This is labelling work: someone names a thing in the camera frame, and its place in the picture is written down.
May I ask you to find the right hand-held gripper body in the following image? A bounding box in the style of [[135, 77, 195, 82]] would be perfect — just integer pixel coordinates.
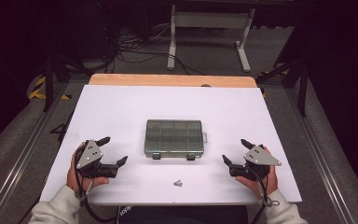
[[228, 144, 282, 182]]

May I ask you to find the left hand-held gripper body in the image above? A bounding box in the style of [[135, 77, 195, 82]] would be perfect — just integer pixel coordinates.
[[74, 139, 120, 180]]

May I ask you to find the clear grey compartment box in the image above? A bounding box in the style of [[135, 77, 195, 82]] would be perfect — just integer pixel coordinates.
[[143, 119, 209, 161]]

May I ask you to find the person's left hand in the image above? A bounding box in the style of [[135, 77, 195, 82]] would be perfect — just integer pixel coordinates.
[[66, 142, 110, 194]]

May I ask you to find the person's right hand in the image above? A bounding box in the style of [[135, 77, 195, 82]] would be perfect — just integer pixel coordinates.
[[234, 165, 279, 200]]

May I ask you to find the person's dark clothing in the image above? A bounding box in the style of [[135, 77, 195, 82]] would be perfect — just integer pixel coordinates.
[[117, 204, 250, 224]]

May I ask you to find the black metal stand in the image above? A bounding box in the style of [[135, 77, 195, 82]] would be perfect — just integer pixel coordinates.
[[255, 55, 309, 119]]

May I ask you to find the black tripod stand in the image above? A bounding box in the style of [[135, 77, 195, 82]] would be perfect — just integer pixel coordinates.
[[41, 46, 94, 113]]

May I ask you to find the yellow black floor tape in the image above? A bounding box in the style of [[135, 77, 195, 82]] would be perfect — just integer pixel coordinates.
[[27, 76, 73, 101]]

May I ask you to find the wooden table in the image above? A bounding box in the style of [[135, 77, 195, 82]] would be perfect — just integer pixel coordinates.
[[88, 73, 258, 89]]

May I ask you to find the white metal stand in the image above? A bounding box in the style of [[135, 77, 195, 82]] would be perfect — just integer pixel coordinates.
[[166, 4, 256, 73]]

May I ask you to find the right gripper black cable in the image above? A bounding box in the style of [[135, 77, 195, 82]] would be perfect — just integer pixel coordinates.
[[251, 167, 282, 224]]

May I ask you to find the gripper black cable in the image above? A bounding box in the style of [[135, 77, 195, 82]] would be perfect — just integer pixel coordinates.
[[74, 148, 119, 224], [251, 167, 282, 224]]

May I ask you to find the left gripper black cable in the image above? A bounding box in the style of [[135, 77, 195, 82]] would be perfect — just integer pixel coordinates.
[[74, 148, 119, 224]]

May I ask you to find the aluminium floor rail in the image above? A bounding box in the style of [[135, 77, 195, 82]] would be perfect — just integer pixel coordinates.
[[283, 88, 358, 224], [0, 82, 71, 224]]

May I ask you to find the bundle of black floor cables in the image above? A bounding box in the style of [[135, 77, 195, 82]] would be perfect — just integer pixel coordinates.
[[105, 24, 206, 76]]

